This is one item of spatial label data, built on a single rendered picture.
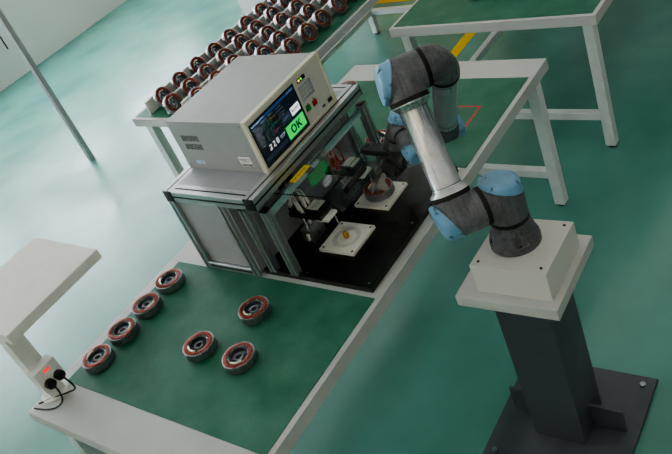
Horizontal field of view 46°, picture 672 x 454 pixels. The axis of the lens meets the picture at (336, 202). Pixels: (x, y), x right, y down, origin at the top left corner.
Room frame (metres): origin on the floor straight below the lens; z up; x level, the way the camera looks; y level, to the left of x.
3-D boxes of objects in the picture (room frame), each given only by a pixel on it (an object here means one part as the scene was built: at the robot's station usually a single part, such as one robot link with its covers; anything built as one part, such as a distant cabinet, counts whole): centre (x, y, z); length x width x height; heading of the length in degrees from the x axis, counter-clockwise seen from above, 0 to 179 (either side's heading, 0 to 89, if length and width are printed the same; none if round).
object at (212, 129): (2.58, 0.14, 1.22); 0.44 x 0.39 x 0.20; 133
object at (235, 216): (2.53, 0.10, 0.92); 0.66 x 0.01 x 0.30; 133
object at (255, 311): (2.11, 0.40, 0.77); 0.11 x 0.11 x 0.04
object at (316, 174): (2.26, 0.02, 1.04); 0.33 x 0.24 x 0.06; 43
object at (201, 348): (2.05, 0.60, 0.77); 0.11 x 0.11 x 0.04
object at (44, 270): (2.15, 0.98, 0.98); 0.37 x 0.35 x 0.46; 133
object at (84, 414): (2.52, 0.09, 0.72); 2.20 x 1.01 x 0.05; 133
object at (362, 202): (2.42, -0.16, 0.78); 0.15 x 0.15 x 0.01; 43
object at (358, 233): (2.26, 0.02, 0.78); 0.15 x 0.15 x 0.01; 43
